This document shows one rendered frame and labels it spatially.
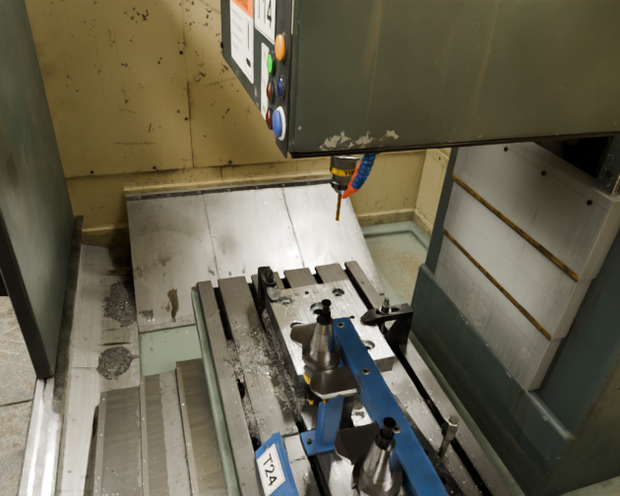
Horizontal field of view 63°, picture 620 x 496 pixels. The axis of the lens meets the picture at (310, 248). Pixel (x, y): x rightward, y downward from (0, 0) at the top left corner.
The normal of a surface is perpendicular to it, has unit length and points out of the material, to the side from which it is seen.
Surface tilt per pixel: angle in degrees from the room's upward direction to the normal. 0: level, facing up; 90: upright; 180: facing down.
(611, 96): 90
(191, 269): 24
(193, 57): 90
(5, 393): 0
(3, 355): 0
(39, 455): 0
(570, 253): 90
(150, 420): 8
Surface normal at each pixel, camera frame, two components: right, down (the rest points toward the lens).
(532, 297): -0.94, 0.11
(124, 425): 0.02, -0.90
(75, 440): 0.34, -0.83
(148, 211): 0.18, -0.54
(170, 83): 0.30, 0.55
